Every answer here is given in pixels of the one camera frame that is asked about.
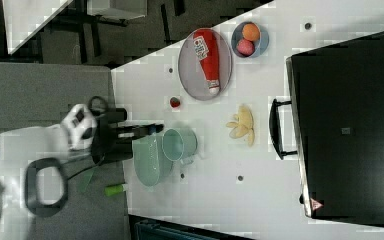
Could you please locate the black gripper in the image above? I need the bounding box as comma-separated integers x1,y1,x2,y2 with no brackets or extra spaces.
91,108,164,147

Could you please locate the peeled toy banana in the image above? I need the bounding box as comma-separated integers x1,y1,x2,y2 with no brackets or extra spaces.
226,105,255,147

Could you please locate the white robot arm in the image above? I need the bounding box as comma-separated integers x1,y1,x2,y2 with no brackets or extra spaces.
0,104,164,240

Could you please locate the green mug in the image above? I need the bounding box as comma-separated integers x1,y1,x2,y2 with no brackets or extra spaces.
162,128,198,165

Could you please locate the red toy strawberry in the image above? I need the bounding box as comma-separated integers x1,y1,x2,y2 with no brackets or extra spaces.
169,97,181,108

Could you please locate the black cylinder container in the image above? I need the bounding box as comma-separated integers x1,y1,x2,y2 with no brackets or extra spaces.
91,141,133,165

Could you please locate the green marker pen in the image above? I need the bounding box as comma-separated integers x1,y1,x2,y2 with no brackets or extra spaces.
104,184,128,197

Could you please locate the grey oval tray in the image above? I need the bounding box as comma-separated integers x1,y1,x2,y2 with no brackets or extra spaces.
178,29,232,101

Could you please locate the green spatula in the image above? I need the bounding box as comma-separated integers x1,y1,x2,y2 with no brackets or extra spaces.
78,167,96,193

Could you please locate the red ketchup bottle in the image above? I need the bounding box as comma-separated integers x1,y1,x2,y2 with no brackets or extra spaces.
193,29,220,95

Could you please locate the pink toy fruit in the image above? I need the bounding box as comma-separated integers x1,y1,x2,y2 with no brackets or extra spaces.
236,39,255,56

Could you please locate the blue-grey bowl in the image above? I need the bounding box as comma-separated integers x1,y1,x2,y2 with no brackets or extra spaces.
231,21,269,58

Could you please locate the orange toy fruit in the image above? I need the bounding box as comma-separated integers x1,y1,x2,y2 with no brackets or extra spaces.
242,23,260,41

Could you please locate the white background table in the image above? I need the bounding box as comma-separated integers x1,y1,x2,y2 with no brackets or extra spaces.
1,0,73,55

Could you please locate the black oven appliance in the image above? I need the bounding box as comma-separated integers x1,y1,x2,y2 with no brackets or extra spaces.
286,31,384,227

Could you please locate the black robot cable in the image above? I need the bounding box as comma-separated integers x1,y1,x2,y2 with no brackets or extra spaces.
87,95,109,114

